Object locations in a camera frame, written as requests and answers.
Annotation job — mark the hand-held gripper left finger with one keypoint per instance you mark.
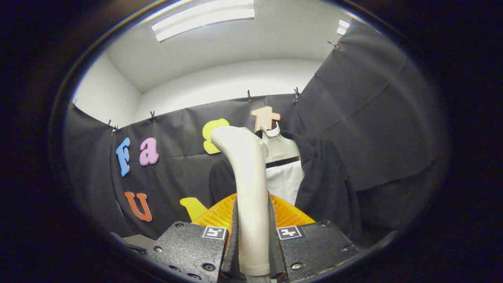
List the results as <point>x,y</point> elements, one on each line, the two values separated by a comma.
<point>188,247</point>

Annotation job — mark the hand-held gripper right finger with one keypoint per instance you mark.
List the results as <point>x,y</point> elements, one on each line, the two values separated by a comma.
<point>314,247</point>

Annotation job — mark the black jacket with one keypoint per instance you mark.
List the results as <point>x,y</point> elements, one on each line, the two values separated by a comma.
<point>326,184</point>

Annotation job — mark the white garment steamer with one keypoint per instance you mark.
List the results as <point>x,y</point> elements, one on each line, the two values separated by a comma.
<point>249,188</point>

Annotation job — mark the grey cabinet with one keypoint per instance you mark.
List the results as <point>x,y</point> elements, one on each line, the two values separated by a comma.
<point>137,239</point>

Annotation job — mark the white mannequin torso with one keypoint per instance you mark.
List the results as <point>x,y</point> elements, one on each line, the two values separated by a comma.
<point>287,181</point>

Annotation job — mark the row of small backdrop clips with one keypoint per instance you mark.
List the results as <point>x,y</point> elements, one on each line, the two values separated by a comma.
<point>296,95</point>

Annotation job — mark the small ceiling light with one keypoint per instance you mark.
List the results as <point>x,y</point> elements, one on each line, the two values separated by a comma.
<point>343,26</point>

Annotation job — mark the long ceiling light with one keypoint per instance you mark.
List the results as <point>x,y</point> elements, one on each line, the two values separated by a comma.
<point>204,19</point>

